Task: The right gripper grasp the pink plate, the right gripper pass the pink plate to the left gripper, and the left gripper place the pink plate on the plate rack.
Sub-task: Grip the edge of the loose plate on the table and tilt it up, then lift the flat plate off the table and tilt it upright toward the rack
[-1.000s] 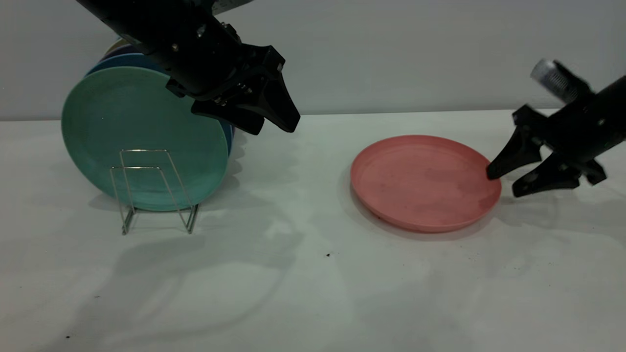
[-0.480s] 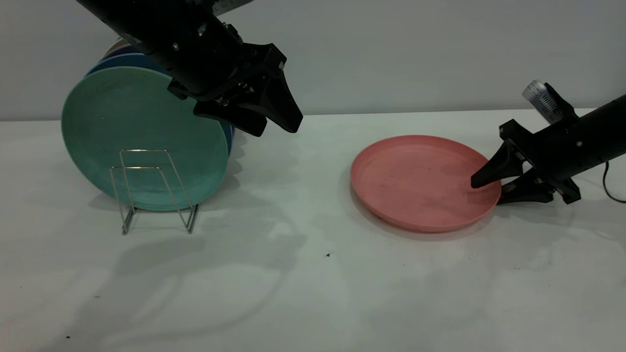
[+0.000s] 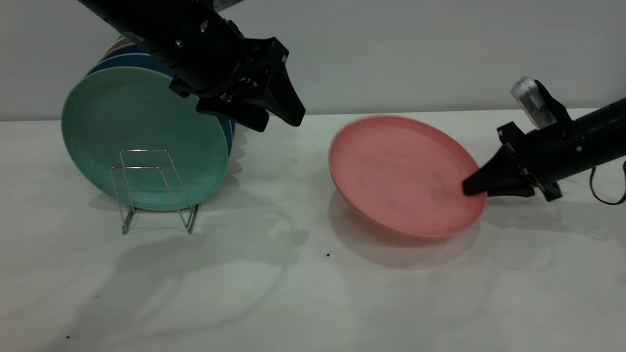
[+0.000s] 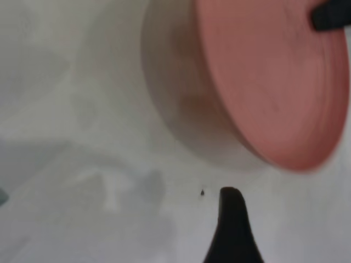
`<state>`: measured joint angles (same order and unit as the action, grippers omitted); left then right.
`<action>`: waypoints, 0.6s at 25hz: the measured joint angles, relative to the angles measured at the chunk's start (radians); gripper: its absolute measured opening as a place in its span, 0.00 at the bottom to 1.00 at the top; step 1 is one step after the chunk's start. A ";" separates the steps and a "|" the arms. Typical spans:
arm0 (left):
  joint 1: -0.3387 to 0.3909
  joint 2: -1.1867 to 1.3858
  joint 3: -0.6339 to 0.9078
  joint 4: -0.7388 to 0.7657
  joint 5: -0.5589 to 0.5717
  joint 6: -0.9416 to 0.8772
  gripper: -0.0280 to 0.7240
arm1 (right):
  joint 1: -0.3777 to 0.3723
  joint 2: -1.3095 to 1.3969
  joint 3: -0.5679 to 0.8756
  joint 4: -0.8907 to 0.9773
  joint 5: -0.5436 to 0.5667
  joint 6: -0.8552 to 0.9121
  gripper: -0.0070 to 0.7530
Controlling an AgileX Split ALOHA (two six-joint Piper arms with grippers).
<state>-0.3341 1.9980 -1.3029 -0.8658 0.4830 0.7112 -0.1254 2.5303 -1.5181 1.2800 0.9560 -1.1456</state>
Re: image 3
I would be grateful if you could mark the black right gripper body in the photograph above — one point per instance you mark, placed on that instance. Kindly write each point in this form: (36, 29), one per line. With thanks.
(547, 154)

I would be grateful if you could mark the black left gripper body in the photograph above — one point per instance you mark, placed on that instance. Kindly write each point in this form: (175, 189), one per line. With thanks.
(225, 58)

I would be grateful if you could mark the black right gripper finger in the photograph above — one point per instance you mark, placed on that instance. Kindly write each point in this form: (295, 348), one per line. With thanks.
(494, 176)
(518, 192)

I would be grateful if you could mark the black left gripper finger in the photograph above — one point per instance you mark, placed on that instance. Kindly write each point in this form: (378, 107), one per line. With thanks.
(283, 100)
(234, 112)

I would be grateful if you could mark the pink plate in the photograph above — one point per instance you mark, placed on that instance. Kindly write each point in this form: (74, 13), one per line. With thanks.
(401, 176)

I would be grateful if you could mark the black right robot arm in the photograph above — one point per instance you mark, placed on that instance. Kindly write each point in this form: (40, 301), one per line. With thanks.
(604, 132)

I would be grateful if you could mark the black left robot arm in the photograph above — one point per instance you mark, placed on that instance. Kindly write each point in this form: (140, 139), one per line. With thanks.
(142, 19)

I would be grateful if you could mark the blue plate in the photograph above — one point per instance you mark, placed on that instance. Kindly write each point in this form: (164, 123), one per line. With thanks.
(132, 59)

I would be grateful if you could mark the green plate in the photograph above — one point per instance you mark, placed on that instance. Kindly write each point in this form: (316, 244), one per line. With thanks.
(137, 127)

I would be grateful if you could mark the dark purple plate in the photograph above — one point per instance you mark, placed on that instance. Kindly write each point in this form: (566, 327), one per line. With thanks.
(124, 50)

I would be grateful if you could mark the beige plate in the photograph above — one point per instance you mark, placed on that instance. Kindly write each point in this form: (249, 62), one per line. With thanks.
(116, 45)

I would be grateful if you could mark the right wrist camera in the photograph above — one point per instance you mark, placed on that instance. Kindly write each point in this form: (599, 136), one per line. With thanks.
(530, 100)

